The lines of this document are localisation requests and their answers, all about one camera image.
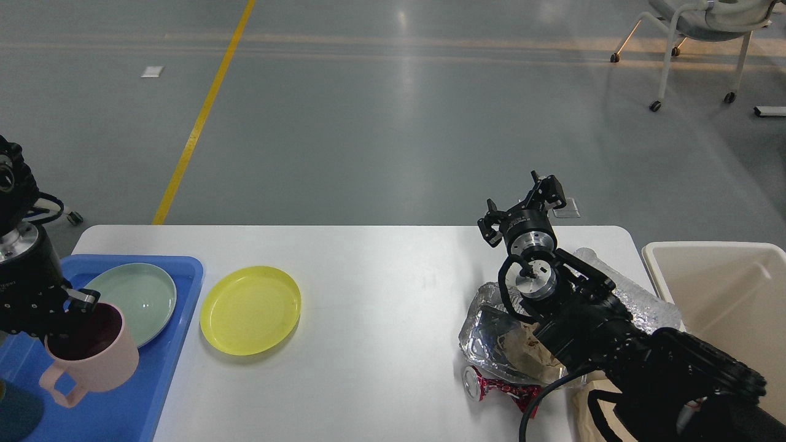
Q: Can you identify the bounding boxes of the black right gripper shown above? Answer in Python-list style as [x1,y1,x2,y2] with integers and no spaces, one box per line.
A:
[478,171,567,255]

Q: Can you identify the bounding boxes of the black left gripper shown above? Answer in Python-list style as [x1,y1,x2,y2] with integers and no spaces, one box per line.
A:
[1,223,101,338]

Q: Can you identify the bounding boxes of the pink mug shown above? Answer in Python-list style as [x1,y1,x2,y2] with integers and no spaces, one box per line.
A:
[39,303,139,408]

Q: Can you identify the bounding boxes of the yellow plastic plate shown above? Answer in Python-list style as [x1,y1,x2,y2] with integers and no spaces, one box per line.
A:
[200,266,302,357]

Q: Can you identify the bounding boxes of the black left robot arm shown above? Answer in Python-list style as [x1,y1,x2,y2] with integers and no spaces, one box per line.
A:
[1,138,100,339]

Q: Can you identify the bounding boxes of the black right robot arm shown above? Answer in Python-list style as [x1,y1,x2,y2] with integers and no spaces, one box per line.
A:
[478,173,785,441]

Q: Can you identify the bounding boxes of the floor outlet plate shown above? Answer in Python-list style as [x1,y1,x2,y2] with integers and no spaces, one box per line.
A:
[552,198,581,219]

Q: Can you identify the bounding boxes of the pale green plate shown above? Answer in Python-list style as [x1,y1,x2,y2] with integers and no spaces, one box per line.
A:
[86,263,177,347]

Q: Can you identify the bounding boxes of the white caster leg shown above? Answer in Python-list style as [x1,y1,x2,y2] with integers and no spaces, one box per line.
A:
[33,199,84,226]

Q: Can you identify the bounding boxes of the crumpled silver foil wrapper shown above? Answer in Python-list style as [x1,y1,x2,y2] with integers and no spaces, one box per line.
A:
[458,282,567,386]

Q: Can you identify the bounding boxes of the blue plastic tray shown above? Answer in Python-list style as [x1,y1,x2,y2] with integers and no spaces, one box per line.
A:
[1,254,204,441]

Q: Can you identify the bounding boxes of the crushed red can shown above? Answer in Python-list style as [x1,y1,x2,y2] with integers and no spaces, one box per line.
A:
[461,365,543,413]

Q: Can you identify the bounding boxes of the beige plastic bin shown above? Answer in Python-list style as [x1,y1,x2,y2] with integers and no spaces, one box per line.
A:
[641,241,785,421]

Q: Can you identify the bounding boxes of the brown paper bag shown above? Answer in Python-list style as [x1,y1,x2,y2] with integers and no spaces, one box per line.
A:
[572,370,637,441]

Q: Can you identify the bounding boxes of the white office chair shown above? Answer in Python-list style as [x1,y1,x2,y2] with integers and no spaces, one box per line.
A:
[610,1,777,113]

